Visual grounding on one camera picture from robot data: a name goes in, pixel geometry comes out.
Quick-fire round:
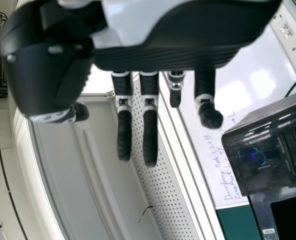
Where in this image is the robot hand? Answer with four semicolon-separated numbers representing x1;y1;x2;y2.
0;0;282;167

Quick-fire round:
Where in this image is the black oven with glass door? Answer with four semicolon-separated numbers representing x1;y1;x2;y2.
220;87;296;240

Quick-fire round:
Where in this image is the whiteboard with blue writing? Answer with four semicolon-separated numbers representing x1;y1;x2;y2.
162;23;296;210

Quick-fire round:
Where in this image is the white socket strip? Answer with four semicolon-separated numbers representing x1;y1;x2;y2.
270;12;296;70

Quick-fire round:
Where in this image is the white perforated panel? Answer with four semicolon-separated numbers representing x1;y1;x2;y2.
132;71;198;240

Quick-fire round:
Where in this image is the aluminium frame rail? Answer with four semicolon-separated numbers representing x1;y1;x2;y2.
159;72;230;240

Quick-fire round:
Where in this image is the black cable tie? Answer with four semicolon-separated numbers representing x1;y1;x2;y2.
137;204;154;224

